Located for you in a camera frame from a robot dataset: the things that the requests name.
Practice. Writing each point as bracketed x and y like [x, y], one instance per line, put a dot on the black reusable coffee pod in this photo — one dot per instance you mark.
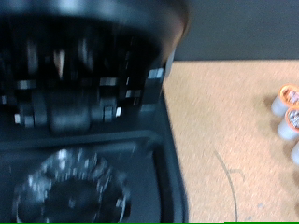
[71, 199]

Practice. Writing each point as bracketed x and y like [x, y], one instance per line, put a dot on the grey coffee pod cup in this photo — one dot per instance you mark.
[296, 154]

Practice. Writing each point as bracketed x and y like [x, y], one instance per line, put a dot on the black Keurig coffee machine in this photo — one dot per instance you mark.
[93, 130]

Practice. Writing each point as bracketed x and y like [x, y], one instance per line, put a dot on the orange-lid coffee pod cup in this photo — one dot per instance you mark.
[288, 96]
[291, 123]

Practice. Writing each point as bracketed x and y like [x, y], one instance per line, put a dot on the grey partition panel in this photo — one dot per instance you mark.
[243, 28]

